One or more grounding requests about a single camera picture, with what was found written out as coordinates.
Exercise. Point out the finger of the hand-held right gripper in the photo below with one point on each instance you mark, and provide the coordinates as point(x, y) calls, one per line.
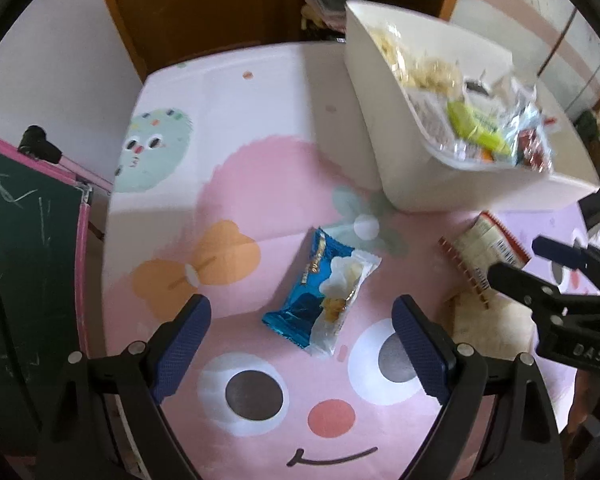
point(555, 250)
point(525, 287)

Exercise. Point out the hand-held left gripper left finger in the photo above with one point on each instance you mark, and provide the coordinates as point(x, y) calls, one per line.
point(180, 350)

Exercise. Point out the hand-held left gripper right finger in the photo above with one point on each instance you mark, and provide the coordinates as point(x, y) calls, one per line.
point(422, 350)

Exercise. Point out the red-edged white snack packet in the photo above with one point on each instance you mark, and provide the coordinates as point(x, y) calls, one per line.
point(480, 245)

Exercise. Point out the blue snack packet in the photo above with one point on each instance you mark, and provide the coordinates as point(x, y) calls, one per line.
point(305, 305)

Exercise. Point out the white plastic bin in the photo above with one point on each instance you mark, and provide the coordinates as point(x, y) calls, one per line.
point(380, 110)

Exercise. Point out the beige cracker packet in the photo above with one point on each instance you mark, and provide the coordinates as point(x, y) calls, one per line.
point(495, 325)

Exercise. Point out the dark red snack packet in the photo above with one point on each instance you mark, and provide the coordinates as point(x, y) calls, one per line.
point(530, 150)

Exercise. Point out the crumpled clear blue packet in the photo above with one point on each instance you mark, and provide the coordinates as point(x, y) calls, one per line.
point(525, 105)

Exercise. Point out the green snack packet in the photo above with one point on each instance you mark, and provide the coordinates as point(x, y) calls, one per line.
point(472, 122)

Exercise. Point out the pink cartoon table mat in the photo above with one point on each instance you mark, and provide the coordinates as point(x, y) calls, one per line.
point(260, 185)

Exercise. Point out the yellow puffs packet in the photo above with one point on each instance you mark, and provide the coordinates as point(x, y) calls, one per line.
point(420, 72)

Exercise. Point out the floral wardrobe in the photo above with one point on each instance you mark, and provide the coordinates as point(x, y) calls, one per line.
point(505, 20)

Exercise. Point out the black clamp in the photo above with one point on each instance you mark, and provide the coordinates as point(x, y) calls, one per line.
point(37, 142)

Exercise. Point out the stack of folded towels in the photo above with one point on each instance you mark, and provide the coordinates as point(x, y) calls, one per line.
point(325, 10)

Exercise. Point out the wooden door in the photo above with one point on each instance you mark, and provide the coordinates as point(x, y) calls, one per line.
point(205, 5)

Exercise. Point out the green chalkboard with pink frame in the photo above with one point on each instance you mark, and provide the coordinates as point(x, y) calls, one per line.
point(30, 260)

